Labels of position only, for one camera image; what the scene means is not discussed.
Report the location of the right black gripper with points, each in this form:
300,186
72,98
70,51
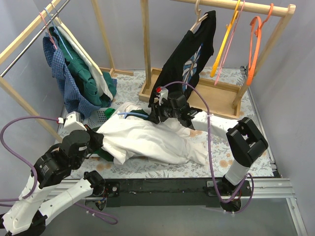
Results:
157,112

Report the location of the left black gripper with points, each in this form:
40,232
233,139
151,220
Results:
97,138

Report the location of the dark green t shirt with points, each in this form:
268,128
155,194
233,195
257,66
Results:
106,155

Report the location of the white plastic basket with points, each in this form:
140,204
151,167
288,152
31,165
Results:
96,119

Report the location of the white t shirt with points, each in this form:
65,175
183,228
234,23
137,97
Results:
168,142

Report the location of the light blue hanger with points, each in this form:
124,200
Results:
126,114

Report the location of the yellow hanger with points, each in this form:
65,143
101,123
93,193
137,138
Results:
217,60

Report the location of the pink wire hanger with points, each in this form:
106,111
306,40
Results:
231,28

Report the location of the orange hanger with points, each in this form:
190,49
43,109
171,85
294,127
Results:
255,39

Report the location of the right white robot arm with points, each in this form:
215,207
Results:
244,138

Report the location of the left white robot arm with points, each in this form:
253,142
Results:
30,215

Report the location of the black t shirt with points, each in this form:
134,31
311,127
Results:
190,56

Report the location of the blue checked shirt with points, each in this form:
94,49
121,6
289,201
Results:
74,101

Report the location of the wooden hanger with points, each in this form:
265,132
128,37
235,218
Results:
199,18

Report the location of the pink hanger on left rack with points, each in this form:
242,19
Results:
47,28

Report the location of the cream plastic hanger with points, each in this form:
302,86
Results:
67,34

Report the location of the white textured garment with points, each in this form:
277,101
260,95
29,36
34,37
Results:
101,84

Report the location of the left wooden clothes rack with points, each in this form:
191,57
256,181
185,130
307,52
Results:
17,42

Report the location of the wooden clothes rack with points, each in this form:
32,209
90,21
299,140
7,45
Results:
17,42
224,99

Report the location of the dark green ruffled garment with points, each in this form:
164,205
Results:
82,76

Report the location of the right wooden clothes rack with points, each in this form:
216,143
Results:
224,99

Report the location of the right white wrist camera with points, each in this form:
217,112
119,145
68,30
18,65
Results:
162,94

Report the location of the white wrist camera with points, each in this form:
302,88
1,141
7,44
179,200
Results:
162,94
73,122

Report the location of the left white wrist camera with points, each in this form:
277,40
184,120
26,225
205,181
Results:
73,122

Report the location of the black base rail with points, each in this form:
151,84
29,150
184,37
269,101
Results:
155,192

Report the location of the blue wire hanger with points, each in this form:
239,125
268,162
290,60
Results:
57,32

